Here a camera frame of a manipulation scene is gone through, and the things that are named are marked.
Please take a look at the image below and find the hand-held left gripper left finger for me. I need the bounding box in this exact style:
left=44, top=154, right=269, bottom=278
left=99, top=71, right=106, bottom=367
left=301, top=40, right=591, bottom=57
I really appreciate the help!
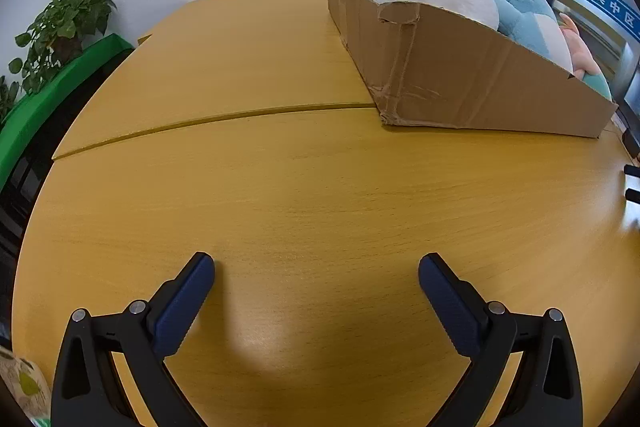
left=50, top=252, right=216, bottom=427

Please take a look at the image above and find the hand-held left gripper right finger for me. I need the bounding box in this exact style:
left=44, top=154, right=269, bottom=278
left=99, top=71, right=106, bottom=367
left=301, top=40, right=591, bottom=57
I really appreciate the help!
left=418, top=252, right=585, bottom=427

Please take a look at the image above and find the light pink plush toy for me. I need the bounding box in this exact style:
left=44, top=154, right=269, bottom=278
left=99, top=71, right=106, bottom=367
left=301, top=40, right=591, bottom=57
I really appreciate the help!
left=559, top=13, right=613, bottom=100

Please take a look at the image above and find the light blue cat plush toy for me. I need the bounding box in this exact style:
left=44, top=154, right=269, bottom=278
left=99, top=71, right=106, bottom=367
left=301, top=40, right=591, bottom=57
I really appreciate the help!
left=474, top=0, right=575, bottom=72

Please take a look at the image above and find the brown cardboard box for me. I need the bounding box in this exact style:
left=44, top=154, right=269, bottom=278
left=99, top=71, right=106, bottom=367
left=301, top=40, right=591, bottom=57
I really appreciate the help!
left=326, top=0, right=620, bottom=138

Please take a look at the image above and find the green printed paper bag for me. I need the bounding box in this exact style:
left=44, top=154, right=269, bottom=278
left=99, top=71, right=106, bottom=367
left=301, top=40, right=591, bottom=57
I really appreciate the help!
left=0, top=346, right=53, bottom=427

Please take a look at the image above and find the green panel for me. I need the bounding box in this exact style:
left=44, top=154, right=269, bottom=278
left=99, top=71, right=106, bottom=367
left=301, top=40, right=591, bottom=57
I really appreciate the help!
left=0, top=33, right=135, bottom=192

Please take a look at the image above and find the green potted plant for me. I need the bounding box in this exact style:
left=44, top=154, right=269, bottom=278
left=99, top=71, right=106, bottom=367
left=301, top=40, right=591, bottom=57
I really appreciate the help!
left=0, top=0, right=118, bottom=122

